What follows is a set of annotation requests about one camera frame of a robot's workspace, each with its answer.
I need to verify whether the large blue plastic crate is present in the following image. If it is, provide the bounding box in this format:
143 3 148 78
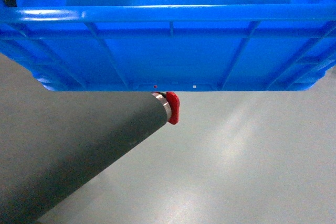
1 0 335 91

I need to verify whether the red clamp lever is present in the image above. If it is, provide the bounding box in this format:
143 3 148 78
166 92 180 125

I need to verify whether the dark grey padded pole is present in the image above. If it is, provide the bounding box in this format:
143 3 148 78
1 56 170 223

